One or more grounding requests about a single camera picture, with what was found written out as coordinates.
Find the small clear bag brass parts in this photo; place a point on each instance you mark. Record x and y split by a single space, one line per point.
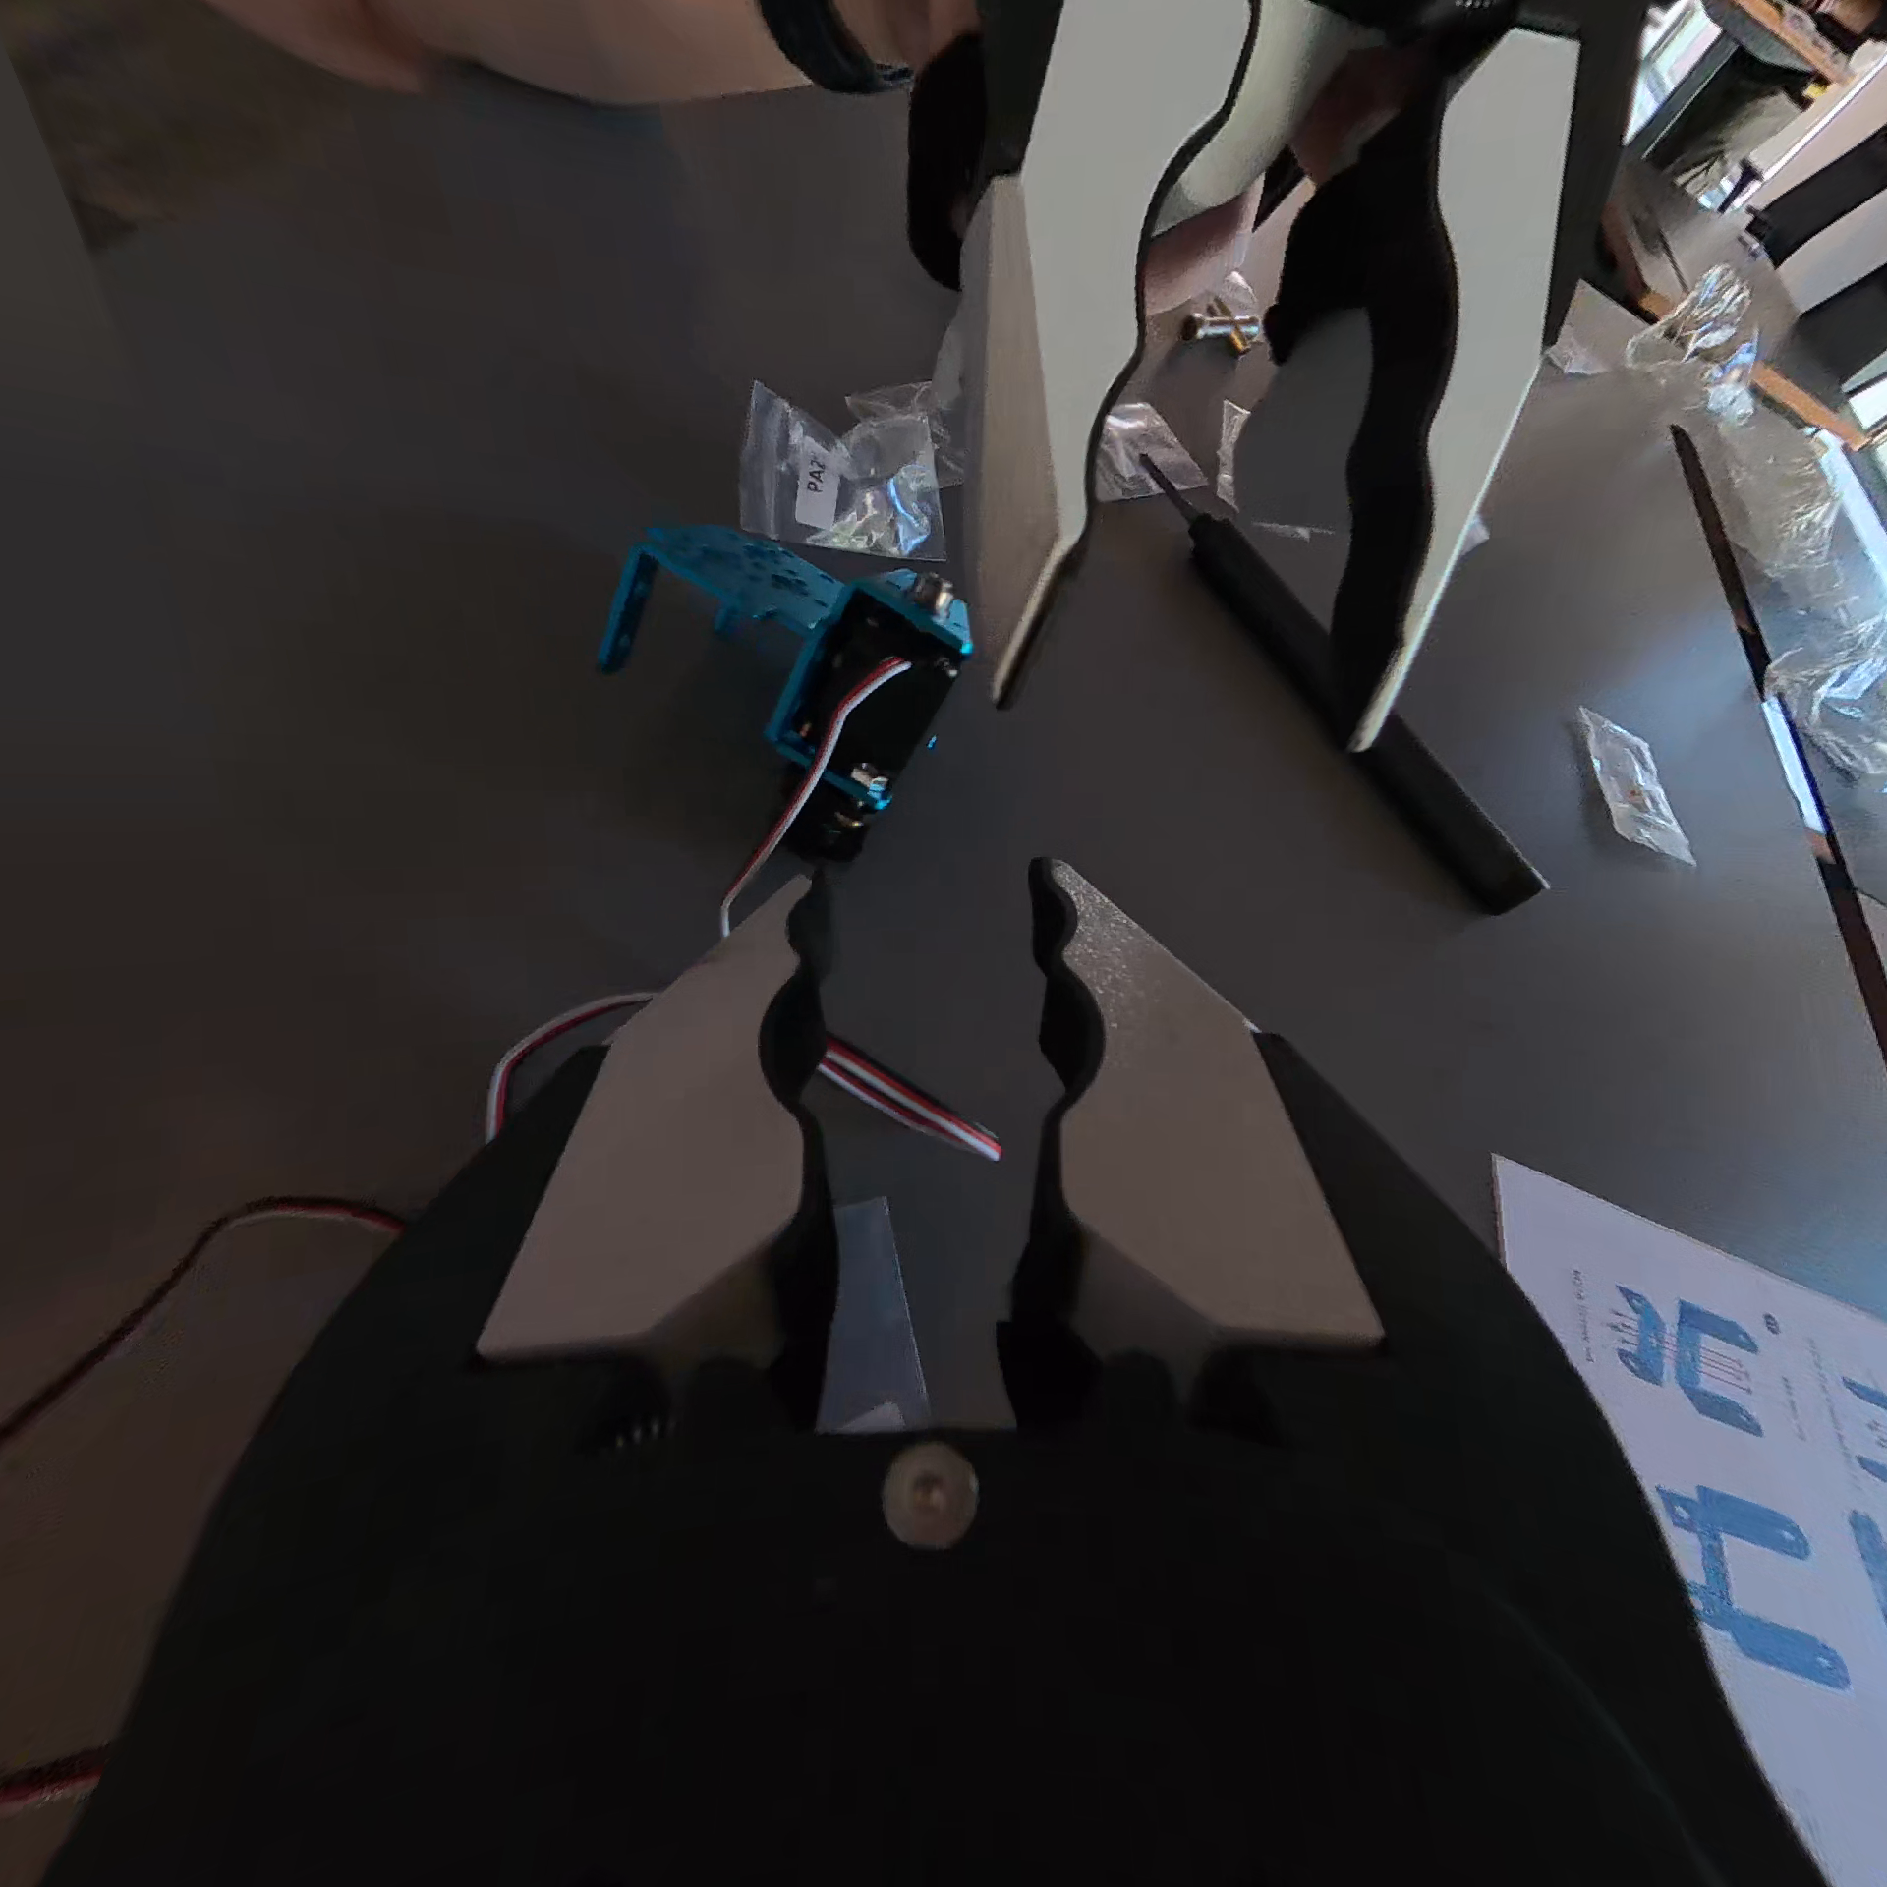
1637 796

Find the person's left forearm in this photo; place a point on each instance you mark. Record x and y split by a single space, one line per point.
591 43

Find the black wristband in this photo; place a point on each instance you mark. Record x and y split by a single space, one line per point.
827 43

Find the brass screws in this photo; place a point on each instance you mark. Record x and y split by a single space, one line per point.
1224 326

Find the clear plastic screw bag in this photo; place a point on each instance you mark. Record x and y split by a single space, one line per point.
907 426

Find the white instruction sheet blue print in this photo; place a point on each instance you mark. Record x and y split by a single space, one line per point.
1623 1399

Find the person's left hand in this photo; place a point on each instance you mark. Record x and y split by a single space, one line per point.
1350 132

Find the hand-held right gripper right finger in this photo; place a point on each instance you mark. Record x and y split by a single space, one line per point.
1194 1163

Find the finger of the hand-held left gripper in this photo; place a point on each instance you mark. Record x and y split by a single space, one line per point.
1063 295
1505 265

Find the wooden furniture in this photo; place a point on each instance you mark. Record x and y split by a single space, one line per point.
1631 244

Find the dark grey desk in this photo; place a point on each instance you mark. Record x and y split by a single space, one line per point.
369 737

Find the labelled clear screw bag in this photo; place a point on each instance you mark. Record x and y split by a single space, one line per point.
789 456

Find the small clear plastic bag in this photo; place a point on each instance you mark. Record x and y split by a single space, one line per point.
1151 442

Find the blue servo bracket assembly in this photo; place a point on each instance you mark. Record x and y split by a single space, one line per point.
693 568

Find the crumpled clear plastic wrap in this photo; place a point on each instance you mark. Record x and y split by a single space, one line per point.
1784 485

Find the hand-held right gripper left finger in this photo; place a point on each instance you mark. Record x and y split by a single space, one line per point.
650 1179

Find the black screwdriver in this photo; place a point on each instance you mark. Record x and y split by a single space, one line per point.
1416 780

